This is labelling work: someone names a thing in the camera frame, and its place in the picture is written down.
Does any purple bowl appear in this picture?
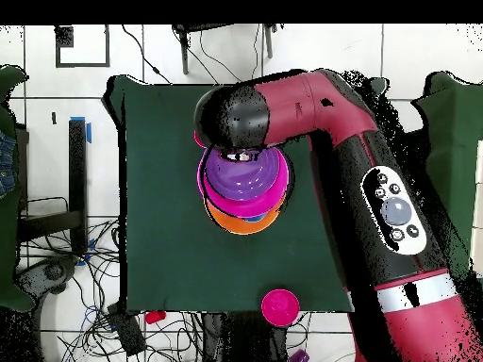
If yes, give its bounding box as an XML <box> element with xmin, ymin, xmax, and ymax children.
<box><xmin>203</xmin><ymin>147</ymin><xmax>281</xmax><ymax>202</ymax></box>

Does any pink bowl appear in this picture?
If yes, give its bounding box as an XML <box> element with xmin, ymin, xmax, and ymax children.
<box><xmin>195</xmin><ymin>144</ymin><xmax>291</xmax><ymax>220</ymax></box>

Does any orange bowl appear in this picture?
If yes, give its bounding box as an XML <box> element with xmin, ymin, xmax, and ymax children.
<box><xmin>205</xmin><ymin>197</ymin><xmax>284</xmax><ymax>236</ymax></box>

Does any dark green tablecloth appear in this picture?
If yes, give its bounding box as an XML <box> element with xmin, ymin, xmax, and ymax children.
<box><xmin>103</xmin><ymin>74</ymin><xmax>390</xmax><ymax>315</ymax></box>

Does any blue tape strip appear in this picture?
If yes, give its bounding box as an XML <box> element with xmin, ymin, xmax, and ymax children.
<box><xmin>70</xmin><ymin>115</ymin><xmax>92</xmax><ymax>145</ymax></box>

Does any red bowl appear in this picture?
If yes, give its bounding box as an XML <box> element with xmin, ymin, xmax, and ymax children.
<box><xmin>260</xmin><ymin>288</ymin><xmax>302</xmax><ymax>328</ymax></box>

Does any small red object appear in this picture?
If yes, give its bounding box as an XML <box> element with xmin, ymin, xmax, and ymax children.
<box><xmin>143</xmin><ymin>309</ymin><xmax>168</xmax><ymax>325</ymax></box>

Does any purple cup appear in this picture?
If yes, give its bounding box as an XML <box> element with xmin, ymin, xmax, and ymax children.
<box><xmin>287</xmin><ymin>347</ymin><xmax>311</xmax><ymax>362</ymax></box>

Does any black power strip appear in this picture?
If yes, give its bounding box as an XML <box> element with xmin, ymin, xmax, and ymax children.
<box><xmin>106</xmin><ymin>304</ymin><xmax>147</xmax><ymax>358</ymax></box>

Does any green cloth covered table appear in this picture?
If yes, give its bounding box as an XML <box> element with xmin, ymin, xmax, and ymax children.
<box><xmin>409</xmin><ymin>70</ymin><xmax>483</xmax><ymax>280</ymax></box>
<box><xmin>0</xmin><ymin>64</ymin><xmax>37</xmax><ymax>313</ymax></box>

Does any black chair base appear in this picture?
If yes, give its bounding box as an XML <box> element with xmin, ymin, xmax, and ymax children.
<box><xmin>16</xmin><ymin>255</ymin><xmax>80</xmax><ymax>296</ymax></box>

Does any person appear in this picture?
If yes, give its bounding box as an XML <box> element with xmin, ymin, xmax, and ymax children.
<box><xmin>0</xmin><ymin>129</ymin><xmax>19</xmax><ymax>200</ymax></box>

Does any black floor cable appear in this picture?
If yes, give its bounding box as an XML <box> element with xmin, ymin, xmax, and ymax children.
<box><xmin>121</xmin><ymin>25</ymin><xmax>173</xmax><ymax>85</ymax></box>

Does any black table frame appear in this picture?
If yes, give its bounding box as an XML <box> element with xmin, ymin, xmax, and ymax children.
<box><xmin>16</xmin><ymin>119</ymin><xmax>90</xmax><ymax>258</ymax></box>

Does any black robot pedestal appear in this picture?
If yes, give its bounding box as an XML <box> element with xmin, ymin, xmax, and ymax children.
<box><xmin>199</xmin><ymin>311</ymin><xmax>291</xmax><ymax>362</ymax></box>

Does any black square frame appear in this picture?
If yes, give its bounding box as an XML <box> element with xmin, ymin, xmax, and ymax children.
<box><xmin>55</xmin><ymin>25</ymin><xmax>111</xmax><ymax>69</ymax></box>

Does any floor cable bundle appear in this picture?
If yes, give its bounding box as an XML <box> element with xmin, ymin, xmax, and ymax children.
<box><xmin>18</xmin><ymin>218</ymin><xmax>205</xmax><ymax>362</ymax></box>

